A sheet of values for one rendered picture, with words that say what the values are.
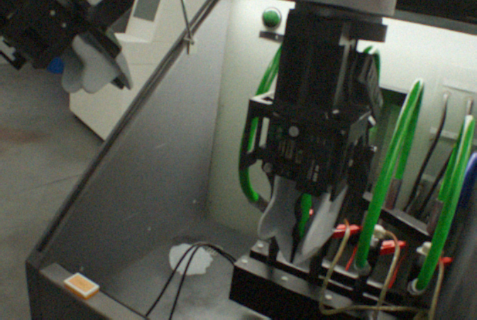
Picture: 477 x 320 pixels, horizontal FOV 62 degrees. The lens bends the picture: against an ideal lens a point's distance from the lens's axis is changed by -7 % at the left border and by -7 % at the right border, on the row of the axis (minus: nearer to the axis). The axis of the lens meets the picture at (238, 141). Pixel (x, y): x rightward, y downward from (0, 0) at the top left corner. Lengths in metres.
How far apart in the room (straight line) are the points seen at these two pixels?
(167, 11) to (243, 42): 2.49
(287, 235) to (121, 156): 0.50
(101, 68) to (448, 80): 0.65
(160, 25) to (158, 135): 2.61
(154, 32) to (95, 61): 3.00
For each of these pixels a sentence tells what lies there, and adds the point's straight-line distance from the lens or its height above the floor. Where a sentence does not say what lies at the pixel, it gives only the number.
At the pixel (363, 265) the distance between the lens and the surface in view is 0.56.
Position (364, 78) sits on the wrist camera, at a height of 1.37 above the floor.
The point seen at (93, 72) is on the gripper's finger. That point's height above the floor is 1.32.
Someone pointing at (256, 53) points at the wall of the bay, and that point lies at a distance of 0.99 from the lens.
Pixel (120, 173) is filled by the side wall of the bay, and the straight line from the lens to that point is 0.83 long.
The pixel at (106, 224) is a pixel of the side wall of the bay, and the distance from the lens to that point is 0.85.
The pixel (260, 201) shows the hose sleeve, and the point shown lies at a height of 1.15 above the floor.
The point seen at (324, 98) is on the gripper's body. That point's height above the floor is 1.36.
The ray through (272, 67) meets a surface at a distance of 0.52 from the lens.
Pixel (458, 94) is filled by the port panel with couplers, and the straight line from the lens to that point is 0.89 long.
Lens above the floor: 1.42
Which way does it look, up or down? 19 degrees down
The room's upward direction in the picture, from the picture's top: 8 degrees clockwise
